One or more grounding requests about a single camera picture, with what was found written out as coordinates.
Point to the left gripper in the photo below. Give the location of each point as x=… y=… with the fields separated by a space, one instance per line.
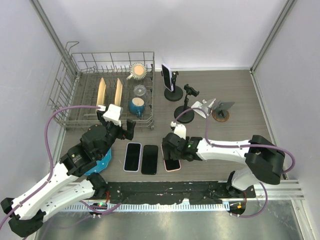
x=126 y=133

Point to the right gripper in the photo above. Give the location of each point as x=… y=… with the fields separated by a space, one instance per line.
x=173 y=155

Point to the pink phone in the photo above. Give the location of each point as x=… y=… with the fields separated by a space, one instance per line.
x=170 y=165

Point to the black phone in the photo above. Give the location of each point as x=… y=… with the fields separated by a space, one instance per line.
x=149 y=160

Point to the black gooseneck phone stand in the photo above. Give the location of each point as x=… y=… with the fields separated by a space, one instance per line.
x=184 y=113

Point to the lavender case phone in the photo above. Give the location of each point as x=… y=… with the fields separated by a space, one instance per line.
x=132 y=157

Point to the black round-base phone stand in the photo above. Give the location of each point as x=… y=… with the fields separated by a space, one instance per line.
x=177 y=92

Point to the wooden base phone stand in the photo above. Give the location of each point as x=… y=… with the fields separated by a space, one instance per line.
x=221 y=111

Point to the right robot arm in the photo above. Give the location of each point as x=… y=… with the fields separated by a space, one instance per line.
x=262 y=162

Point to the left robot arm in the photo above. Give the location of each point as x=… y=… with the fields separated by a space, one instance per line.
x=28 y=212

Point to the white folding phone stand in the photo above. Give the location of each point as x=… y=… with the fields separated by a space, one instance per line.
x=204 y=108

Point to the blue ceramic mug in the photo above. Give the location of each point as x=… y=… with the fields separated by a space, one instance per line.
x=136 y=106

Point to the left yellow plate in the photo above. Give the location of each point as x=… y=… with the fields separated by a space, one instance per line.
x=101 y=92

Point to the yellow plate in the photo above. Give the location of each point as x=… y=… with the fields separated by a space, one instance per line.
x=118 y=93
x=101 y=92

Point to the blue polka dot plate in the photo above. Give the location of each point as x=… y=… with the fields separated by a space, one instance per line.
x=101 y=164

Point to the right yellow plate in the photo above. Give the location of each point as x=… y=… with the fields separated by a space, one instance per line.
x=118 y=93

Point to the clear glass cup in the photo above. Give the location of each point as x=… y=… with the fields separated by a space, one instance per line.
x=140 y=91

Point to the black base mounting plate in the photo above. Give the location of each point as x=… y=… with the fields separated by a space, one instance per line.
x=173 y=192

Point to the cream ribbed mug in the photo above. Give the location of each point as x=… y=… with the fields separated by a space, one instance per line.
x=137 y=71

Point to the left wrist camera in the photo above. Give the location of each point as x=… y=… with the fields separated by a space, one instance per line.
x=111 y=114

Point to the grey wire dish rack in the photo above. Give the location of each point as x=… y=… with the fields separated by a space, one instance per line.
x=79 y=73

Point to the white slotted cable duct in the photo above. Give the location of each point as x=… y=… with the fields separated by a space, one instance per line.
x=185 y=206

